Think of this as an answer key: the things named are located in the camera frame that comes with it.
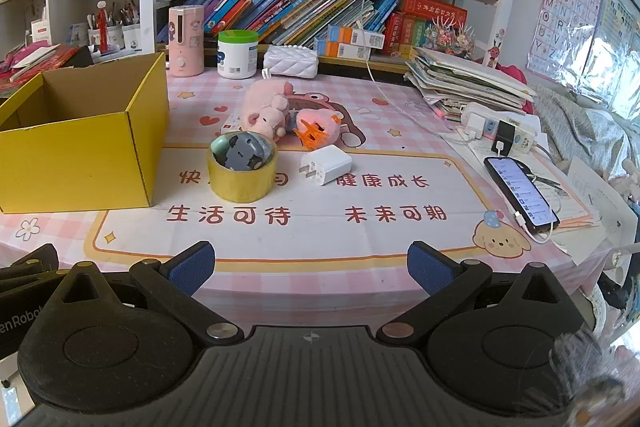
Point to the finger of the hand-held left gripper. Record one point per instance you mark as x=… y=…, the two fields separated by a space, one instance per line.
x=30 y=262

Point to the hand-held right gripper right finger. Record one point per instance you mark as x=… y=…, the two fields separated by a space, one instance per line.
x=427 y=264

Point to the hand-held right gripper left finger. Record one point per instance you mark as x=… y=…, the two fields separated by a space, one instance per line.
x=192 y=264

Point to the yellowish tape roll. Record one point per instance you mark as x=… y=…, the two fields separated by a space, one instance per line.
x=240 y=184

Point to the yellow cardboard box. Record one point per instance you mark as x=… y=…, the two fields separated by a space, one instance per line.
x=75 y=157

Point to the small bottle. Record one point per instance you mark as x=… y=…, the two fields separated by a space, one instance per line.
x=242 y=152

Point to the white charger plug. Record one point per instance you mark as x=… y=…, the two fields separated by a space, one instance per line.
x=327 y=164

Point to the pink plush pig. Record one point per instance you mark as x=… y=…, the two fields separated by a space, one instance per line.
x=265 y=107

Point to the pink printed table mat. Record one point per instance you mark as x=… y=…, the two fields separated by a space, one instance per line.
x=300 y=232

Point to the black smartphone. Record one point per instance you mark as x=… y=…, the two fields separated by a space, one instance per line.
x=520 y=192

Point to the small white red box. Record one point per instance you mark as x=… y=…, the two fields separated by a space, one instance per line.
x=231 y=124

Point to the white power strip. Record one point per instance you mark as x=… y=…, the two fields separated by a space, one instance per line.
x=500 y=127

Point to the loose paper sheets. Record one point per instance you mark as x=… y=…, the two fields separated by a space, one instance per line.
x=580 y=202

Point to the stack of papers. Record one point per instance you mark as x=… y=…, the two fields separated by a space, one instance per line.
x=465 y=82

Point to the pile of red envelopes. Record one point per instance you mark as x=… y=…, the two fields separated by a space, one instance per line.
x=30 y=62

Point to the grey blanket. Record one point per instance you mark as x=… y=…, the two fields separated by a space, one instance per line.
x=575 y=122

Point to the white jar green lid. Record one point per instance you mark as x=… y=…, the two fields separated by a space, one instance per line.
x=238 y=57

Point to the pink humidifier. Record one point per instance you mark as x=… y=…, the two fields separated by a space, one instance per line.
x=186 y=42

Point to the white quilted purse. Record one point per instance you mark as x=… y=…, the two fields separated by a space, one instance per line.
x=291 y=63

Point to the spiky colourful decoration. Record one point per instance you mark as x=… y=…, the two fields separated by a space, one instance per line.
x=452 y=38

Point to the orange white carton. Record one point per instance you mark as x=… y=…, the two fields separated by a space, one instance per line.
x=355 y=36
x=342 y=51

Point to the white pen holder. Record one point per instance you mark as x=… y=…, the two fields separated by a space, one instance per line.
x=132 y=37
x=107 y=38

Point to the red boxed set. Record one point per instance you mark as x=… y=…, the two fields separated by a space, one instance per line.
x=430 y=19

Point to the red tassel ornament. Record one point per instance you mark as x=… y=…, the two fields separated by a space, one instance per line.
x=102 y=27

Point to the row of colourful books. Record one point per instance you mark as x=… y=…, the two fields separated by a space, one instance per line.
x=280 y=9

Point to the alphabet wall poster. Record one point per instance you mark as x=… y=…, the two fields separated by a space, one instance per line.
x=565 y=7

